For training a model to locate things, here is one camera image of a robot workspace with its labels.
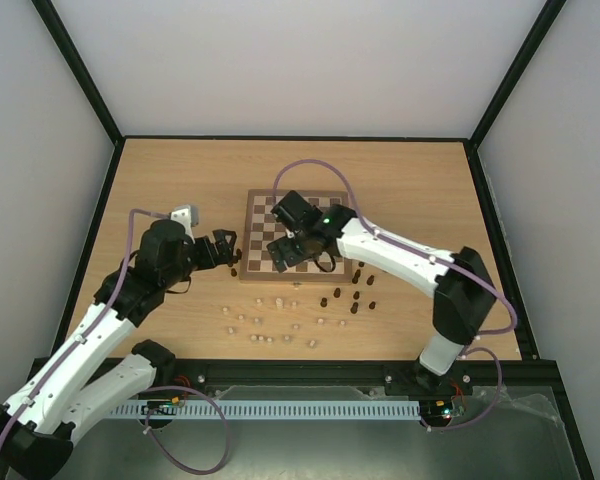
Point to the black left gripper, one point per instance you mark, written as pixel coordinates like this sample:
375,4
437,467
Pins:
225,252

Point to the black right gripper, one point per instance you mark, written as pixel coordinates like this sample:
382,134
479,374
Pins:
284,250

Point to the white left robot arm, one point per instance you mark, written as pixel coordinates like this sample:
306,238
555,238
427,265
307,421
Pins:
44,420

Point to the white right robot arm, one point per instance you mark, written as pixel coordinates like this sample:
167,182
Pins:
458,283

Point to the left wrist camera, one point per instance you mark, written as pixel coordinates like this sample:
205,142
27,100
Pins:
187,215

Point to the white slotted cable duct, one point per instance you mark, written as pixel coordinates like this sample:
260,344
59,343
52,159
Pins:
235,410

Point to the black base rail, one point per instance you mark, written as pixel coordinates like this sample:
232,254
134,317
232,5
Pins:
218,374

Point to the black frame post left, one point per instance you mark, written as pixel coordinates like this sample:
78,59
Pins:
72,57

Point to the black frame post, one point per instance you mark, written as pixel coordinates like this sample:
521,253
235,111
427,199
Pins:
525,54
72,57

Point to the black frame post right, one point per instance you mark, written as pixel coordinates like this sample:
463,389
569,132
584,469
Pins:
525,54

